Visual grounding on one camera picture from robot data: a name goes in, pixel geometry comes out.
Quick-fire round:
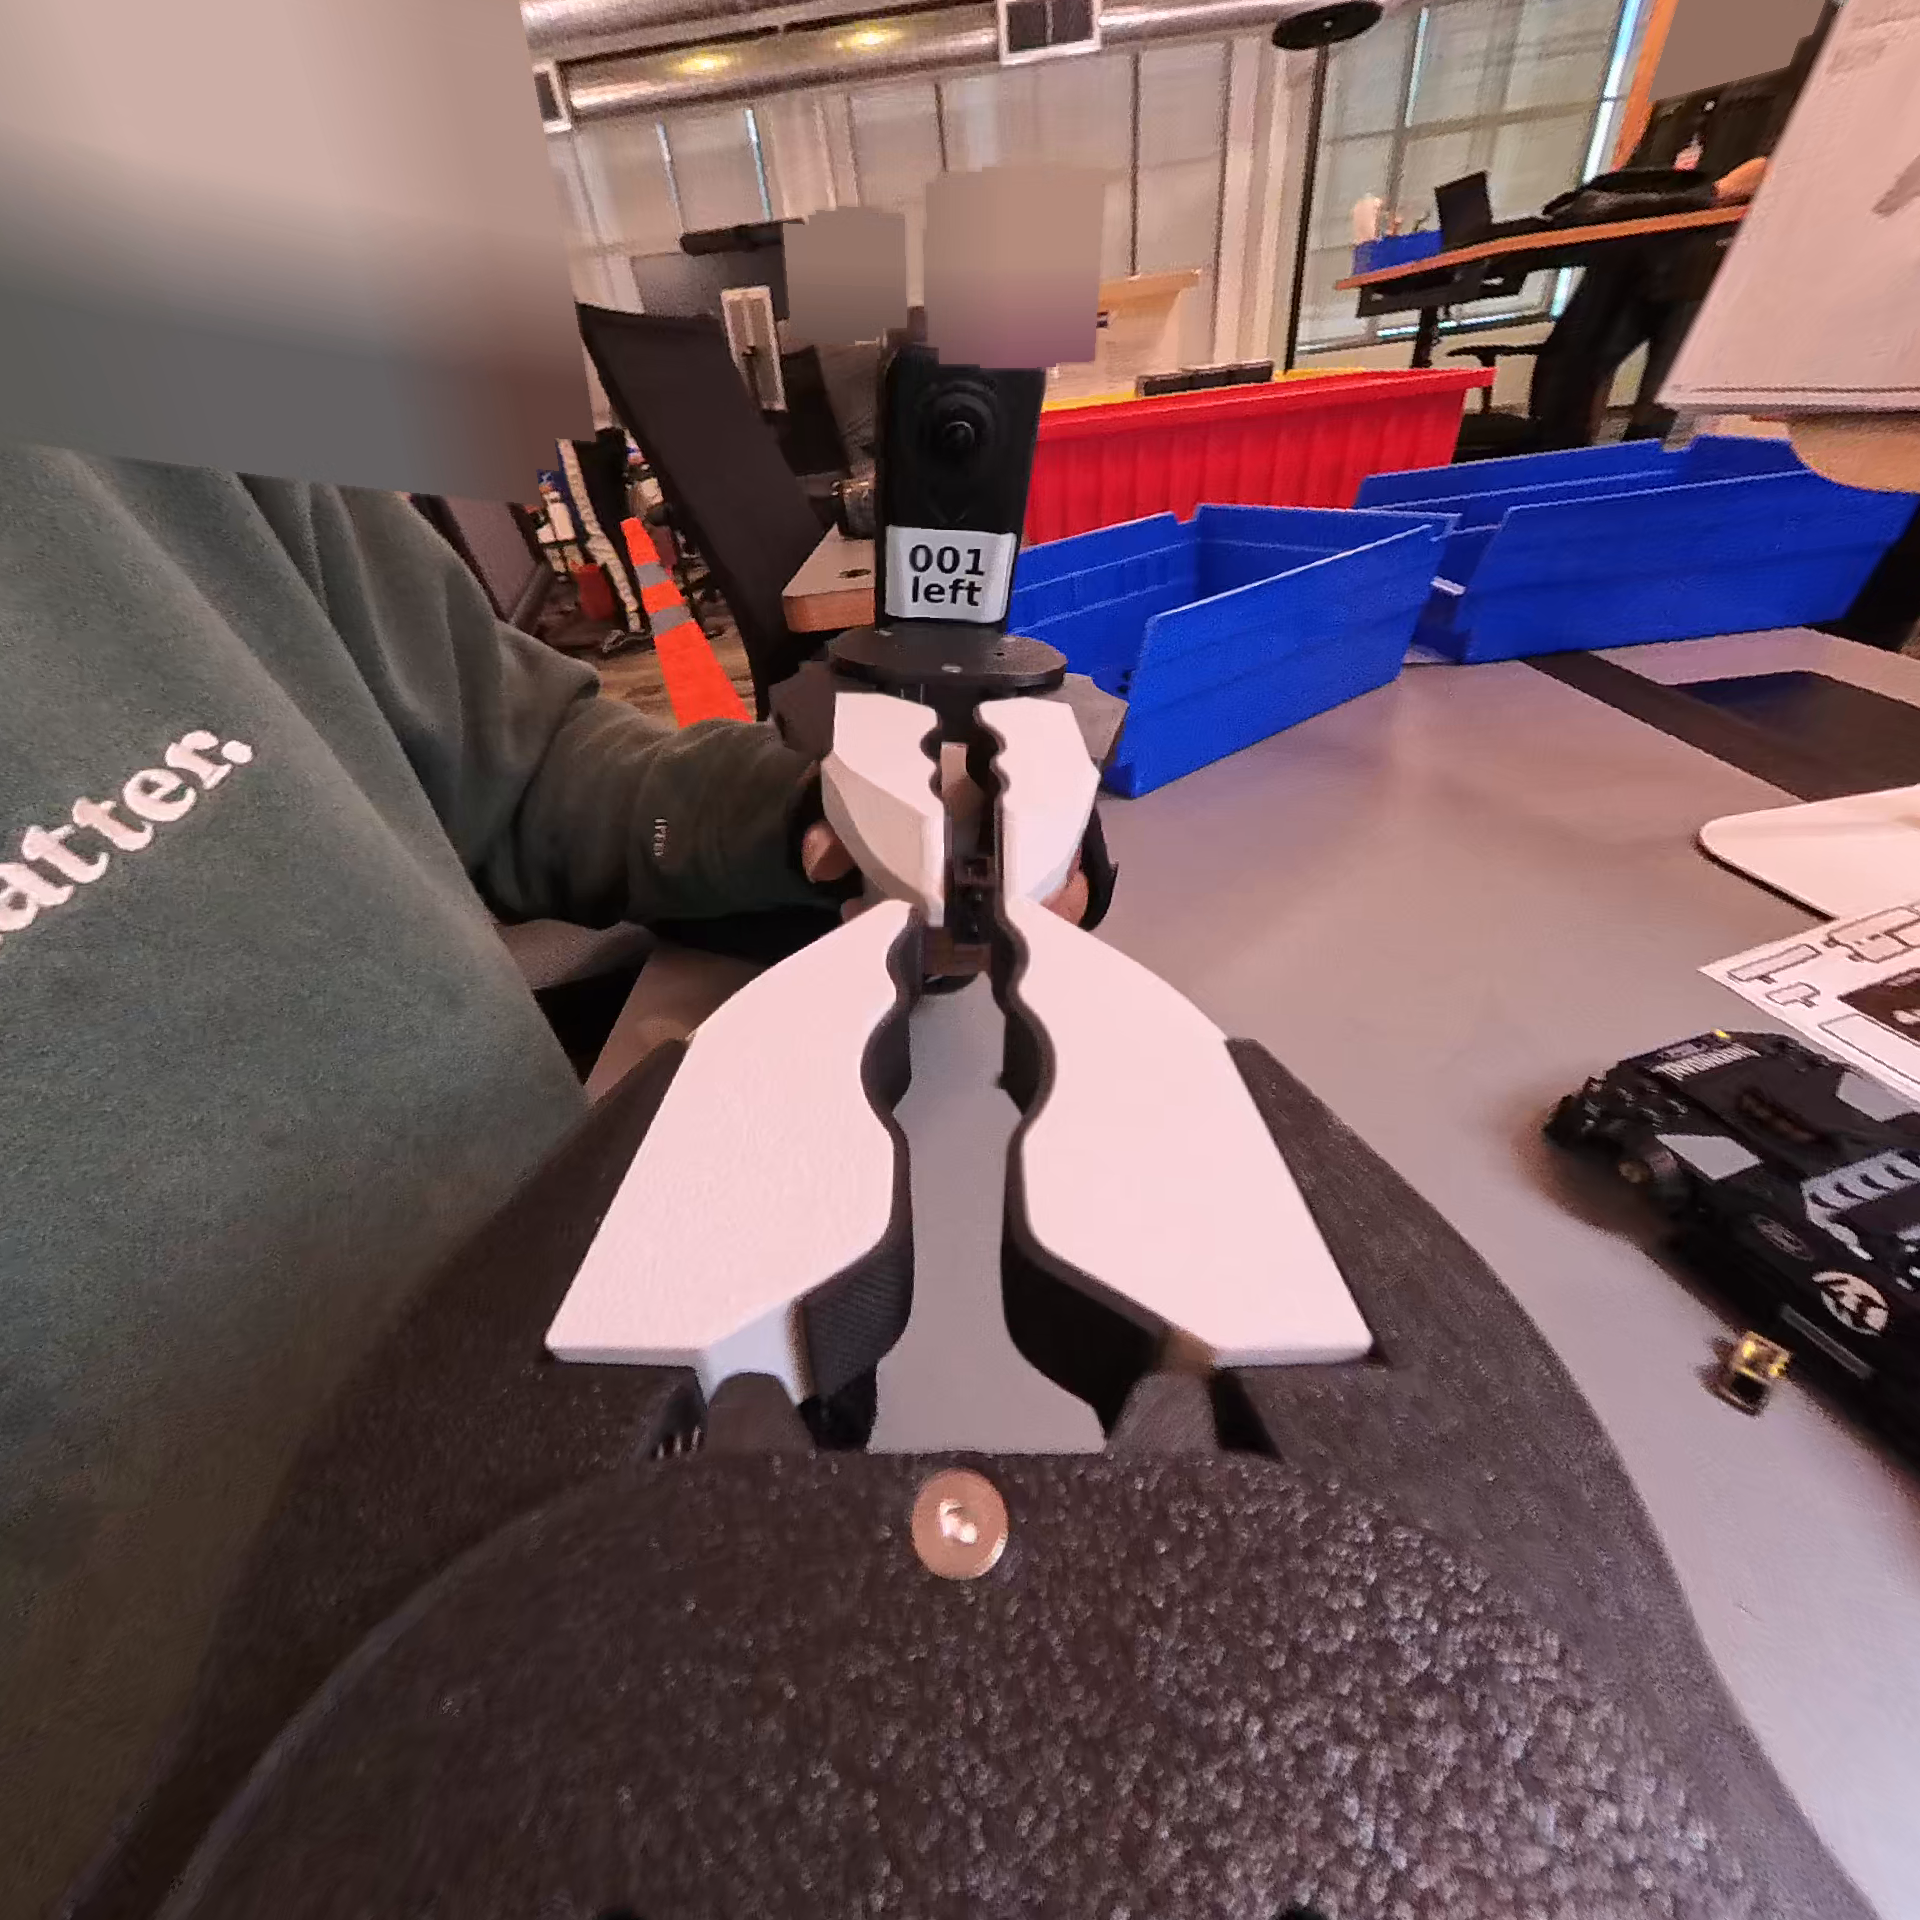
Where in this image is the black office chair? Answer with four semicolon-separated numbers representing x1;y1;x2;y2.
1531;84;1801;453

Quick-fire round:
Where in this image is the black lego car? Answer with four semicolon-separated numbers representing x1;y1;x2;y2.
1544;1027;1920;1478

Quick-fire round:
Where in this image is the black framed display board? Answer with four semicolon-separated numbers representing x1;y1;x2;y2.
573;302;830;638

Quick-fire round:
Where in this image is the sticker sheet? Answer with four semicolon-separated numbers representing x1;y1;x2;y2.
1699;899;1920;1099

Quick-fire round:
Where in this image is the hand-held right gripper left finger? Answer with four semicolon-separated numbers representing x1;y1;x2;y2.
544;900;923;1412

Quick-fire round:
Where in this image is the white booklet stand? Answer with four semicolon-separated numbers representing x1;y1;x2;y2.
1696;784;1920;926

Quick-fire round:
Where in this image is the blue storage bin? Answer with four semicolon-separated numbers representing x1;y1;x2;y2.
1349;432;1920;672
1003;503;1466;799

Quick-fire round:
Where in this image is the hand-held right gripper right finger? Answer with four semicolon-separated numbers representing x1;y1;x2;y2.
998;916;1376;1443

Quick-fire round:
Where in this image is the orange striped object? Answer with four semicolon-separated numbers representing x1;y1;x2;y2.
613;514;754;732

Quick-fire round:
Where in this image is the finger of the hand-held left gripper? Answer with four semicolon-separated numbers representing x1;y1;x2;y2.
816;695;962;916
979;698;1105;920

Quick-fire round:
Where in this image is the lego instruction booklet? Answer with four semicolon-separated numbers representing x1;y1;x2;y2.
1657;0;1920;427

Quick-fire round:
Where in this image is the red storage bin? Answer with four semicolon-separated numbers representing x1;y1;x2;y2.
1018;364;1498;550

